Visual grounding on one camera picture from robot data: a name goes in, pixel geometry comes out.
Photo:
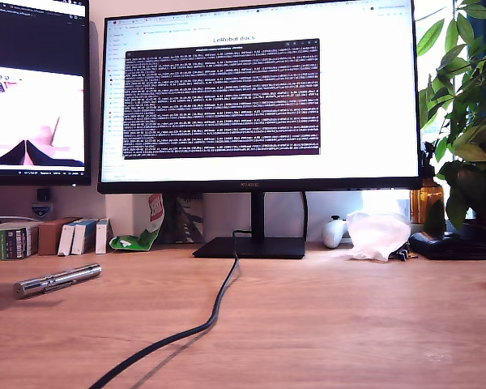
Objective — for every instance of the small black computer monitor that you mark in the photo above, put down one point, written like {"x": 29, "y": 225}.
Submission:
{"x": 36, "y": 40}

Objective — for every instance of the green Jenkki gum bag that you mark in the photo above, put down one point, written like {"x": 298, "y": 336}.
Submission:
{"x": 137, "y": 241}

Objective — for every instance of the grey picture card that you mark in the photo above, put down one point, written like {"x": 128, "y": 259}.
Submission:
{"x": 190, "y": 219}

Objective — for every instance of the black pouch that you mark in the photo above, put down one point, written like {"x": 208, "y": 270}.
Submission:
{"x": 449, "y": 245}

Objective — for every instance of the large black Huawei monitor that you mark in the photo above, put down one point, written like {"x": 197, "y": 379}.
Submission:
{"x": 348, "y": 101}

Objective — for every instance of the white blue slim box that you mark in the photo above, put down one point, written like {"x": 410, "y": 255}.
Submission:
{"x": 101, "y": 237}
{"x": 65, "y": 239}
{"x": 80, "y": 238}

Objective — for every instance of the green leafy houseplant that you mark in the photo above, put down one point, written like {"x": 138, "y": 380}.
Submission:
{"x": 470, "y": 101}

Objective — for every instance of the dark plant pot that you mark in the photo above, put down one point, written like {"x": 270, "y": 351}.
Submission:
{"x": 484, "y": 231}

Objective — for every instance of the metallic laser pointer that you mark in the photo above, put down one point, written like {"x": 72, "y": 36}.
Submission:
{"x": 56, "y": 280}

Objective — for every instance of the white crumpled plastic bag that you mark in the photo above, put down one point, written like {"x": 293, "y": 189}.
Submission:
{"x": 378, "y": 235}

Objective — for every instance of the amber glass pump bottle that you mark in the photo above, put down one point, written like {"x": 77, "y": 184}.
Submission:
{"x": 427, "y": 194}

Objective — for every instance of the small orange blue object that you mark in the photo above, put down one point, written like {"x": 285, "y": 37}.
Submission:
{"x": 403, "y": 254}

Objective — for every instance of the brown cardboard box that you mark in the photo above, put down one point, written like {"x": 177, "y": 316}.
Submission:
{"x": 48, "y": 237}

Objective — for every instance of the green white barcode box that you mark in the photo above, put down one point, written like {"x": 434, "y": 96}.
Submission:
{"x": 16, "y": 243}

